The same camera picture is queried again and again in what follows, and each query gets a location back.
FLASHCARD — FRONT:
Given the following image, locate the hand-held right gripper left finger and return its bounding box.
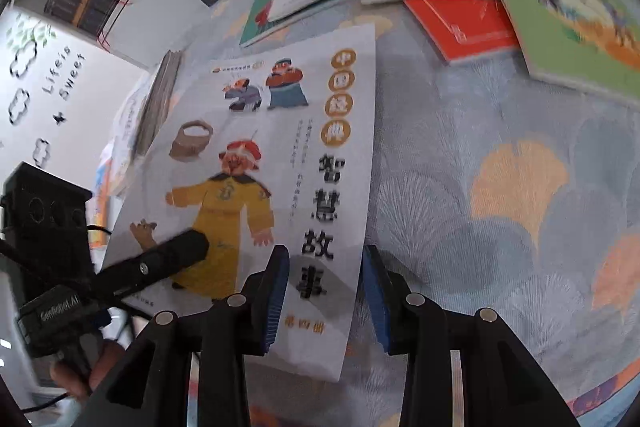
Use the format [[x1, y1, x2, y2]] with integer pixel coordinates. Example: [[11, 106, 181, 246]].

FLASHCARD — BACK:
[[85, 244, 292, 427]]

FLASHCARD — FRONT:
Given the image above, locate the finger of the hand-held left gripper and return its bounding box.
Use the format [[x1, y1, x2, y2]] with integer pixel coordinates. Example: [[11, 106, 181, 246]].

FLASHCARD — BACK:
[[92, 229, 210, 303]]

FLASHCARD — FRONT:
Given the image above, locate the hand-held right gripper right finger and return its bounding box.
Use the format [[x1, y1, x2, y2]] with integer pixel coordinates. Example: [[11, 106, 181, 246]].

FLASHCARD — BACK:
[[361, 244, 583, 427]]

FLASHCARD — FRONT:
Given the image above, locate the white book with robed figure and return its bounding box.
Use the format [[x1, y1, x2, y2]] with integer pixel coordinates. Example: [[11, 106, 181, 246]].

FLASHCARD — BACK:
[[102, 23, 377, 383]]

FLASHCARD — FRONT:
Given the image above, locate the red book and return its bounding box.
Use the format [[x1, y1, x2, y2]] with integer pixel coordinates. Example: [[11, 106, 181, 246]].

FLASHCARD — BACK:
[[402, 0, 526, 66]]

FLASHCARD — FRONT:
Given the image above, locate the stack of thin books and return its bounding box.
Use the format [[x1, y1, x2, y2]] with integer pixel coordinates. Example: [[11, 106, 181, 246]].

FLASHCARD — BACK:
[[92, 49, 185, 253]]

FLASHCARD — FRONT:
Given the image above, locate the person's left hand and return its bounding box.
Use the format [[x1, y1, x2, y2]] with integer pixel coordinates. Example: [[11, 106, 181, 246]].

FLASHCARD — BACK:
[[50, 342, 126, 403]]

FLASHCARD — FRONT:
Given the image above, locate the white printed panel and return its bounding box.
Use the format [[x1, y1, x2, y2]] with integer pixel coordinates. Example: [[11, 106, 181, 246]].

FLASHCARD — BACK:
[[0, 7, 161, 408]]

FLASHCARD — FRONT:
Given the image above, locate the teal green book with boy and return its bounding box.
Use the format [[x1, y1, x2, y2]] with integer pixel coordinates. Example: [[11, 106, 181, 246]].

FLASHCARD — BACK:
[[239, 0, 301, 48]]

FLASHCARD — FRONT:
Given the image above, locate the light green illustrated book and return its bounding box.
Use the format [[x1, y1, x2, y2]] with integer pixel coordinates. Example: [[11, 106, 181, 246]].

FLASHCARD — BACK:
[[450, 0, 640, 105]]

